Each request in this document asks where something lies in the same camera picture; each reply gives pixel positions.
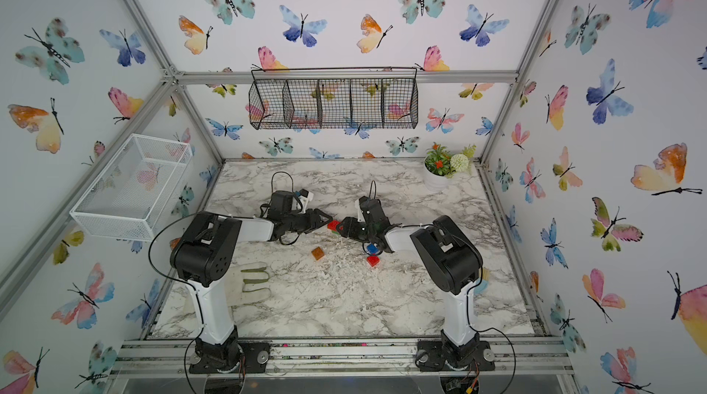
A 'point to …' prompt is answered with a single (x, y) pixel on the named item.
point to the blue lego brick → (372, 249)
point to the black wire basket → (341, 98)
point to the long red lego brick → (333, 225)
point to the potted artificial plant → (439, 165)
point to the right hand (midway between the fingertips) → (342, 225)
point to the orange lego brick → (318, 253)
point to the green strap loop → (256, 270)
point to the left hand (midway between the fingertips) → (332, 218)
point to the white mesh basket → (129, 198)
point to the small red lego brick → (373, 260)
